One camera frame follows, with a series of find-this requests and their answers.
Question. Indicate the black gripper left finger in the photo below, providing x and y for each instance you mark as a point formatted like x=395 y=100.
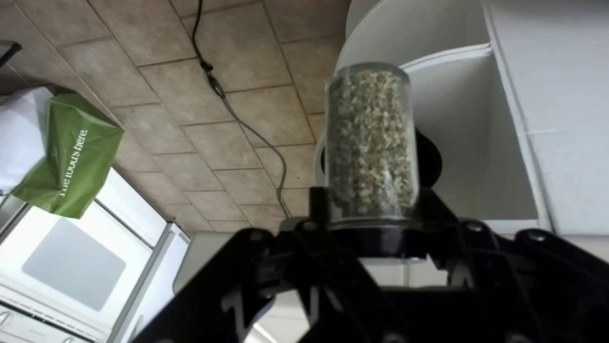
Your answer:
x=254 y=286

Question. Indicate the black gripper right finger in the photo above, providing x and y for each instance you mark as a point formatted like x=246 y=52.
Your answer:
x=507 y=286

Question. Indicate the glass spice bottle black cap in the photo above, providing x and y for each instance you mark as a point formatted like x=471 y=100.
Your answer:
x=372 y=140

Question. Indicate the white tiled island with shelves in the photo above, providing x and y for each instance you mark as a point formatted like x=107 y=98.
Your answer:
x=539 y=115

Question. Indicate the white oven stove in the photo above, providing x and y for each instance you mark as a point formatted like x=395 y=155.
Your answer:
x=77 y=267

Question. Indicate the green shopping bag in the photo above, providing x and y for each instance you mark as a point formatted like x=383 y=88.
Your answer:
x=69 y=159

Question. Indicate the white plastic bag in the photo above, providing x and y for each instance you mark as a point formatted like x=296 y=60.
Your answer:
x=22 y=134

